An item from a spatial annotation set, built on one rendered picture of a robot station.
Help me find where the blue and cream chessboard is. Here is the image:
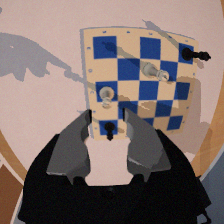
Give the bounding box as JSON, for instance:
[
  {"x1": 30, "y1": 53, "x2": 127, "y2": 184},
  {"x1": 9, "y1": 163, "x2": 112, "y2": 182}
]
[{"x1": 84, "y1": 28, "x2": 199, "y2": 141}]

